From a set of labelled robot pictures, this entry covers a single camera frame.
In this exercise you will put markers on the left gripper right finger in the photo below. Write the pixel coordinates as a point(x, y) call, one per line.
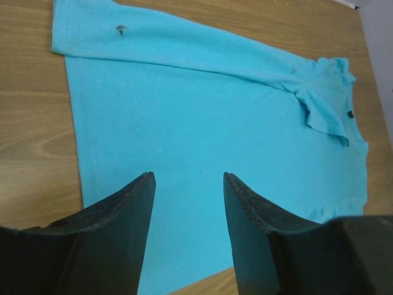
point(277, 252)

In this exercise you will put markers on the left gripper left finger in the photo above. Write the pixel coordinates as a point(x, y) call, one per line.
point(98, 250)

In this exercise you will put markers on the turquoise t shirt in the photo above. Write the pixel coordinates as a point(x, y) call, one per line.
point(154, 92)

